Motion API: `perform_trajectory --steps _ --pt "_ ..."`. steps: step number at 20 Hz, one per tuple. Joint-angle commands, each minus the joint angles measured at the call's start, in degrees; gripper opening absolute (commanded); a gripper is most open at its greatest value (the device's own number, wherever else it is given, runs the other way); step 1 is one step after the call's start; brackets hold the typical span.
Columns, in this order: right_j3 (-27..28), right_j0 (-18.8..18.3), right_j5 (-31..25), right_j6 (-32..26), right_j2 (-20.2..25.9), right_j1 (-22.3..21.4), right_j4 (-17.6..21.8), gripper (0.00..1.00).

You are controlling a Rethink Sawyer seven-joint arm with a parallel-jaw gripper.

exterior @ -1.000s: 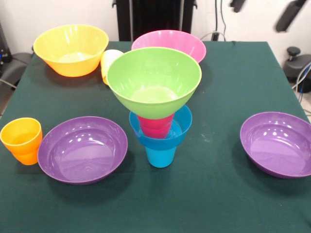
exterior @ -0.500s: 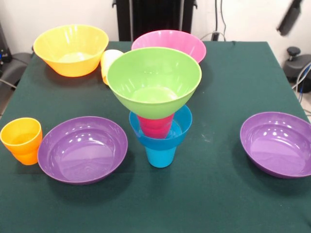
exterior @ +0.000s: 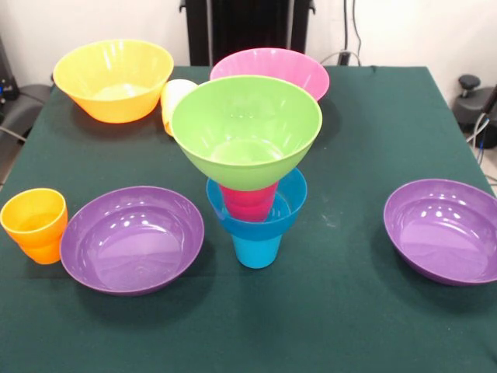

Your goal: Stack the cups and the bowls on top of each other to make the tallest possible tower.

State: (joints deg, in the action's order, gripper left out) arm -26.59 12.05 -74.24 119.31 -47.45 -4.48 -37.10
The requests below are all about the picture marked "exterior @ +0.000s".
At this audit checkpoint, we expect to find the red plastic cup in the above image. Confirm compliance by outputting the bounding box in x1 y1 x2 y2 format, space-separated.
218 181 280 223

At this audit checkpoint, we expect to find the green plastic bowl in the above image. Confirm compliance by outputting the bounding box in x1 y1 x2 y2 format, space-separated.
170 75 324 192

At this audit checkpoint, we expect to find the small blue plastic bowl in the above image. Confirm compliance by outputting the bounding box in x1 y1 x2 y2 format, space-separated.
205 166 309 239

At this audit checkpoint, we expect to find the blue plastic cup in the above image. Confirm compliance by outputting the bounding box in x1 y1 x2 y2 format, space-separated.
231 232 283 270

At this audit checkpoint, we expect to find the yellow orange plastic cup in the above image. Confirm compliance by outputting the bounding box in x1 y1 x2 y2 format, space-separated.
160 78 198 138

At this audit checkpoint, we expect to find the large pink plastic bowl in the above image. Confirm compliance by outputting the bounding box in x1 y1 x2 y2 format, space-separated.
209 47 331 103

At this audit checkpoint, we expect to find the shallow purple plastic bowl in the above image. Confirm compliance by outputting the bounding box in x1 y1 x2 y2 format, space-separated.
59 186 206 298
383 178 497 288

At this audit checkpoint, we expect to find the dark green tablecloth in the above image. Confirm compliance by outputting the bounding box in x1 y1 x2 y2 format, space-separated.
0 64 497 373

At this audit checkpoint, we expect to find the large orange plastic bowl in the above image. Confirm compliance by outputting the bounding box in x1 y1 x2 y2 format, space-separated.
52 38 175 124

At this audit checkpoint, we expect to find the black grey chair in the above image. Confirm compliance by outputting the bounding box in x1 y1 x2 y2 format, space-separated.
0 83 54 141

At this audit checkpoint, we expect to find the black stand with knob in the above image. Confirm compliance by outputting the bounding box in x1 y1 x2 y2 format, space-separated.
452 75 497 133

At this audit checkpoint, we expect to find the black equipment box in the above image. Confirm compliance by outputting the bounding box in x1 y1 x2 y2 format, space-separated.
0 37 20 103

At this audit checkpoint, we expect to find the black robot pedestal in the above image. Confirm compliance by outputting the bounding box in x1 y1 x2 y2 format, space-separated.
179 0 316 67

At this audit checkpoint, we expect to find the light blue cable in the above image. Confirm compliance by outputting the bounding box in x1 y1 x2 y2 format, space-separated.
465 99 497 147

